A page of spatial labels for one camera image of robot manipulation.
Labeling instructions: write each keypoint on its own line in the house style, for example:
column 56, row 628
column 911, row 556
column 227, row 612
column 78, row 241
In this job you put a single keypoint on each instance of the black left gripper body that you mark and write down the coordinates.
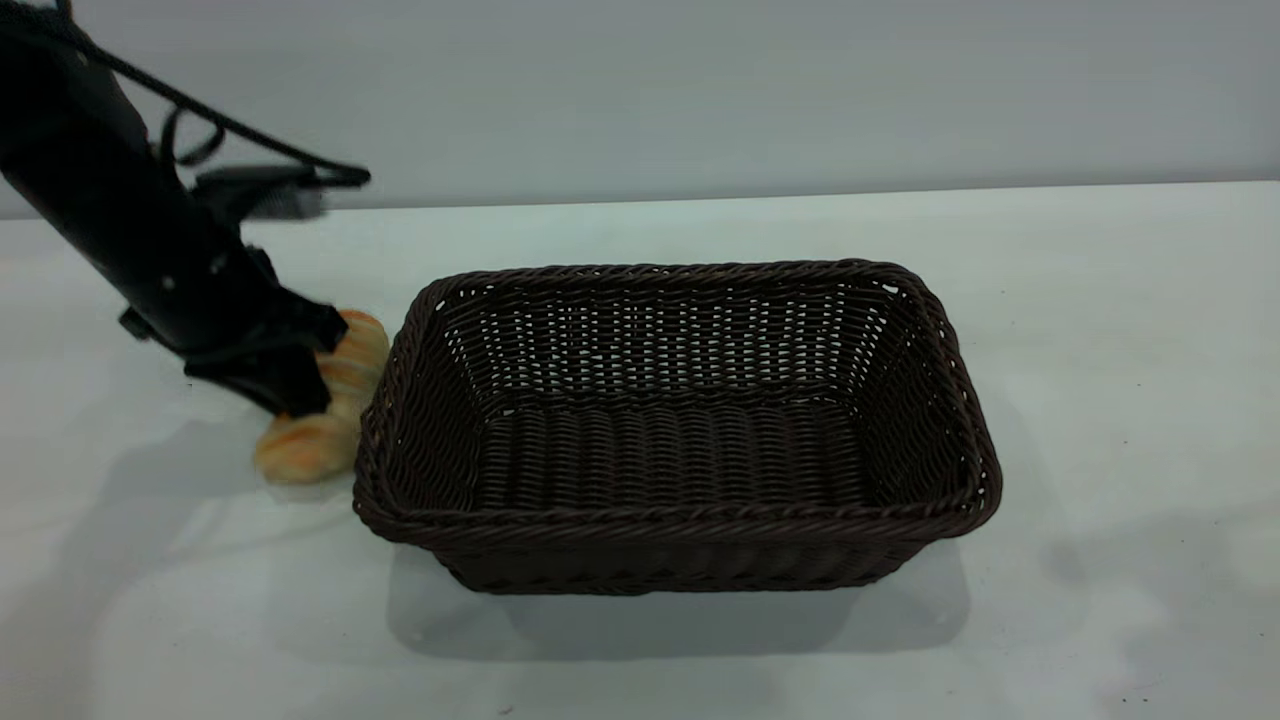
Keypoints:
column 190, row 280

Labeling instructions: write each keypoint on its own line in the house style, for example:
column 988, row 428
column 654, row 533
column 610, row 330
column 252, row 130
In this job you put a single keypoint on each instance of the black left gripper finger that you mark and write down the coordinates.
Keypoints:
column 322, row 325
column 275, row 385

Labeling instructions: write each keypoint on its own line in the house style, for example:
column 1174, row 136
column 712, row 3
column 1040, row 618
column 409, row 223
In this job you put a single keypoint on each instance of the orange striped bread roll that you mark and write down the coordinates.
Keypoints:
column 310, row 450

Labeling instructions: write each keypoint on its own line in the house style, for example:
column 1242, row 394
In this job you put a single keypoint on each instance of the dark brown wicker basket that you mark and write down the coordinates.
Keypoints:
column 680, row 450

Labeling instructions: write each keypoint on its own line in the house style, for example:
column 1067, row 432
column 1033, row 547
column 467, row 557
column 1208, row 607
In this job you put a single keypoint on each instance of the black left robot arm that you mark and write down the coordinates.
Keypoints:
column 70, row 130

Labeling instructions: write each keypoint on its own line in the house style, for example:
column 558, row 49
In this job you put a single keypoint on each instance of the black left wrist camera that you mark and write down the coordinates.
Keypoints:
column 260, row 190

